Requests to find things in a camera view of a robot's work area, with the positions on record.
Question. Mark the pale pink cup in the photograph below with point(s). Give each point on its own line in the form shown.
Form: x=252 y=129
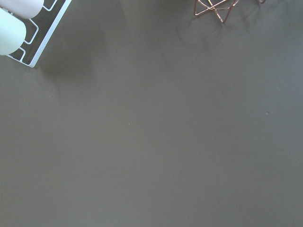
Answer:
x=25 y=9

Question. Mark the white wire cup rack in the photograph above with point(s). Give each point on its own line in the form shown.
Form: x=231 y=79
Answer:
x=39 y=31

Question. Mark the copper wire bottle rack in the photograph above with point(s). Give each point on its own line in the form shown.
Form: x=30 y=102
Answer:
x=221 y=8

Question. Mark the pale green cup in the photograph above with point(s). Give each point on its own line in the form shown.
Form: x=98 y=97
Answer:
x=12 y=33

